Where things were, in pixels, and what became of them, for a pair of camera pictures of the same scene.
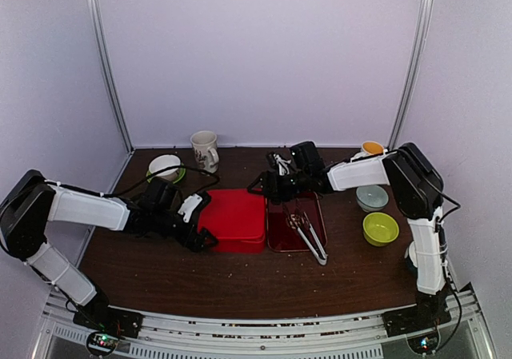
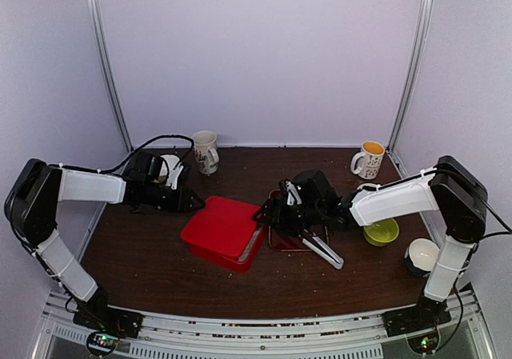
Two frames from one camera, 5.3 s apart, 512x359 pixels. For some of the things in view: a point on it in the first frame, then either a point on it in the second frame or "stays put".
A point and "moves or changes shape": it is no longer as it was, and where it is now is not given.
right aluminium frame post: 425,13 stays put
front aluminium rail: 361,337 stays put
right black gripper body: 284,191 → 294,222
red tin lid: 233,214 moves or changes shape
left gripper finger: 205,239 → 195,202
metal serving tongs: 310,237 moves or changes shape
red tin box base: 236,246 → 244,263
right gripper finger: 258,186 → 262,213
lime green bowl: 379,229 stays put
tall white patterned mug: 206,151 stays put
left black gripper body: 161,226 → 166,202
